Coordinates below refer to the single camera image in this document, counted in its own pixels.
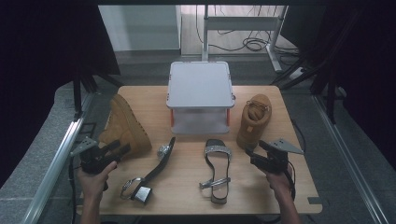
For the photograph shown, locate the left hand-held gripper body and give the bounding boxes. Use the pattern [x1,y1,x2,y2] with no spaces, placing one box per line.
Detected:
[69,136,118,175]

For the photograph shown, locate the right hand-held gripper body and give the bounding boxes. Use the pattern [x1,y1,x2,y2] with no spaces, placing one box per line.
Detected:
[250,138,304,175]

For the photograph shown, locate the tan suede boot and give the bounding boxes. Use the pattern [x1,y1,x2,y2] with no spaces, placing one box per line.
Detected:
[98,93,153,160]
[235,93,274,150]

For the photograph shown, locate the black silver-strap heeled sandal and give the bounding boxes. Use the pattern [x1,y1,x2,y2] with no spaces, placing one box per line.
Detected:
[120,136,177,205]
[199,138,233,205]

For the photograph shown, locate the person's right hand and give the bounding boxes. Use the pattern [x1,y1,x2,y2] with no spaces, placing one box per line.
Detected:
[261,164,293,195]

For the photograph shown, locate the person's left hand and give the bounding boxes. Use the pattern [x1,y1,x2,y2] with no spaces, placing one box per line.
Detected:
[77,161,119,202]

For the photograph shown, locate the black tripod stand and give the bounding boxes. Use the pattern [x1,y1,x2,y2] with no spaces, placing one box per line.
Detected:
[72,60,125,121]
[270,8,362,125]

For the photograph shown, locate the white power strip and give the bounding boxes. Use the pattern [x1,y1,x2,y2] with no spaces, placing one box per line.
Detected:
[289,65,306,81]

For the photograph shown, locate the dark curtain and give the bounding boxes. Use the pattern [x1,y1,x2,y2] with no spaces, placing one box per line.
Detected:
[281,0,396,174]
[0,0,121,189]

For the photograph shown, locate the white panel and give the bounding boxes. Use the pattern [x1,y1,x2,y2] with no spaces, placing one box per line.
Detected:
[97,4,182,53]

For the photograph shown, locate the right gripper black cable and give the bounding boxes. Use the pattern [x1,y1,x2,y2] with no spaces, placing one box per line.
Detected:
[284,161,297,201]

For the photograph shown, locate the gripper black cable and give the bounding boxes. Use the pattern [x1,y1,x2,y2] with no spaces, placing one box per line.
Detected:
[284,161,297,201]
[68,155,78,224]

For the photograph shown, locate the black cable beside table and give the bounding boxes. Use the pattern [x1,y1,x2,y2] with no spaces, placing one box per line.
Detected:
[290,119,307,154]

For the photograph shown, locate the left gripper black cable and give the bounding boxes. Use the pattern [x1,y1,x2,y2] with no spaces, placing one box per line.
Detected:
[68,155,78,224]

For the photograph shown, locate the aluminium rail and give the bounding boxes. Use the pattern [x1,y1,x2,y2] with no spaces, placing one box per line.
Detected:
[312,93,390,224]
[20,92,96,224]

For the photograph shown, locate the black floor cables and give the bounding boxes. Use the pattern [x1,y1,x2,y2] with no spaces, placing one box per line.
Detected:
[195,4,300,58]

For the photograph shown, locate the white metal desk frame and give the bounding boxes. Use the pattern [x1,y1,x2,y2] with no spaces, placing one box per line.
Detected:
[201,4,289,74]

